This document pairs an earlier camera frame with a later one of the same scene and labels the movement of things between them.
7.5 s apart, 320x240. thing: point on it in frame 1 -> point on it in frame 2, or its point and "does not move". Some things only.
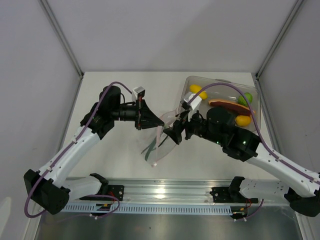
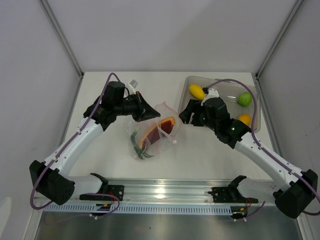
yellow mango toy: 195,88 does not move
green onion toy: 160,130 -> 141,153
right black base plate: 230,195 does not move
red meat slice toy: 232,106 -> 153,134
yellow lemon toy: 242,120 does not move
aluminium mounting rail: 176,191 does not move
